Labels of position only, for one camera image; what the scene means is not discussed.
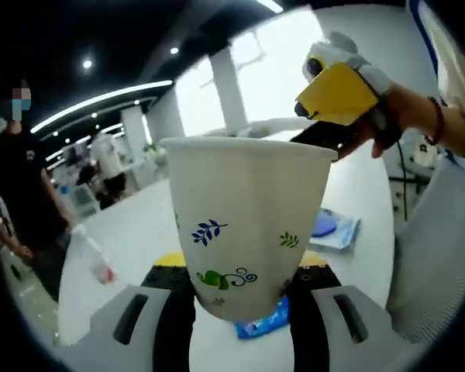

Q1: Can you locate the clear plastic bottle item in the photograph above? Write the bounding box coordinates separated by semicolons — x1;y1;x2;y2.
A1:
67;224;119;288

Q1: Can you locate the person's white shirt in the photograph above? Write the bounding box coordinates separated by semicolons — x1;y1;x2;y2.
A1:
408;0;465;113

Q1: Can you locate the clear package with blue disc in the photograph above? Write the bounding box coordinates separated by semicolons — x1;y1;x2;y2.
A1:
308;207;362;253

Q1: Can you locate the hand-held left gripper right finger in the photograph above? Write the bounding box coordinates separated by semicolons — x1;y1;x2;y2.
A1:
284;250;415;372

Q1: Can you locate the white paper cup item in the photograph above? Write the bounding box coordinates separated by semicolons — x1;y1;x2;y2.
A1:
160;136;340;322

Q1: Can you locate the curved ceiling light strip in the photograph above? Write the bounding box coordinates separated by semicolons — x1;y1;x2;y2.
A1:
30;80;174;135

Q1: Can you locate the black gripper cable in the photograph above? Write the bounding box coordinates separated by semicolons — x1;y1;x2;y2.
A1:
395;141;408;218

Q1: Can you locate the person's right hand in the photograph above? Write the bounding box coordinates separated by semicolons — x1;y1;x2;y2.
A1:
335;83;441;162

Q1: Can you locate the red bead bracelet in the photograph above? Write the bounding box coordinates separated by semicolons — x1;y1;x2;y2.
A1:
424;95;446;146

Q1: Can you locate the blue plastic pouch item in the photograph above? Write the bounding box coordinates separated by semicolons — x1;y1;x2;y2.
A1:
232;294;291;341

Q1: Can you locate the white office chair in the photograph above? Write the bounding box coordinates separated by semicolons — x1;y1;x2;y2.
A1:
387;158;465;344

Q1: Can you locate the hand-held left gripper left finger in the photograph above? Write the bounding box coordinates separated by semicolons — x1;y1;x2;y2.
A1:
57;250;198;372

